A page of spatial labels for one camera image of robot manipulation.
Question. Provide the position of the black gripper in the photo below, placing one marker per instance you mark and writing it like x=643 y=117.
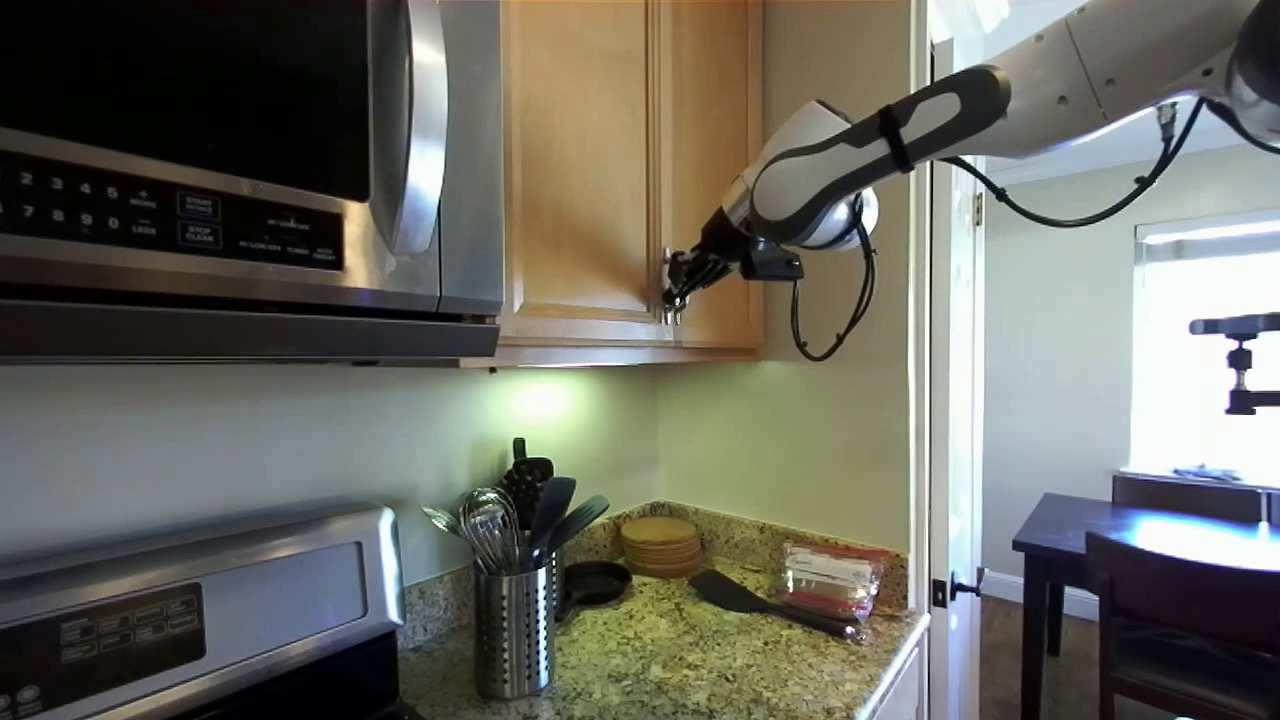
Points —
x=726 y=246

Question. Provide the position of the wooden cabinet door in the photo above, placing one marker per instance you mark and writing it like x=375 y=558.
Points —
x=723 y=146
x=583 y=160

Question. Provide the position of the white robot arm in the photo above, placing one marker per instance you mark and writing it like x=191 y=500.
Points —
x=1065 y=81

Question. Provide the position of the wooden cabinet body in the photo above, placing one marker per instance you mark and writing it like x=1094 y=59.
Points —
x=600 y=359

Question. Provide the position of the white door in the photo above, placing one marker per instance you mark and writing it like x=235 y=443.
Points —
x=960 y=466

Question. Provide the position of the white base cabinet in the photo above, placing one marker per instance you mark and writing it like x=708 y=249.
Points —
x=905 y=681

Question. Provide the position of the black plastic utensil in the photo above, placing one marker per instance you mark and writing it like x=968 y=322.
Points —
x=548 y=507

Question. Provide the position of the black spatula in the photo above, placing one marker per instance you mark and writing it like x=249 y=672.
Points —
x=730 y=588

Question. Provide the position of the small black dish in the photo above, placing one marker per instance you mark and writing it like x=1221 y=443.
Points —
x=596 y=582

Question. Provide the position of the perforated steel utensil holder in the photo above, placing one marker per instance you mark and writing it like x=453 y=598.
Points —
x=514 y=635
x=553 y=582

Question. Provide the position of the metal spoon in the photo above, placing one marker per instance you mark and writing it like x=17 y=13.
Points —
x=445 y=522

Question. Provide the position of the dark wooden dining table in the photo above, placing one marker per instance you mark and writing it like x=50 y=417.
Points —
x=1065 y=534

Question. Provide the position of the stainless steel microwave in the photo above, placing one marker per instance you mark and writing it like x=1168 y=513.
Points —
x=203 y=135

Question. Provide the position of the bright window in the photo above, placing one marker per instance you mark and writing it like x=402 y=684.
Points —
x=1200 y=400

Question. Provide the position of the stainless steel stove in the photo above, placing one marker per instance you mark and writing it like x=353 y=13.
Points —
x=243 y=602

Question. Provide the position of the dark wooden chair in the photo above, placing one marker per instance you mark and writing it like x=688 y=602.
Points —
x=1184 y=499
x=1184 y=625

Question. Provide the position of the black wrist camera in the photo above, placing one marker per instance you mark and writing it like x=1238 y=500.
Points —
x=775 y=256

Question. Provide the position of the white door frame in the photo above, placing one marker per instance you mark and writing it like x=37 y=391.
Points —
x=921 y=400

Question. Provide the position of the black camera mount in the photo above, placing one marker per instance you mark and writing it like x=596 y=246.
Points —
x=1242 y=351

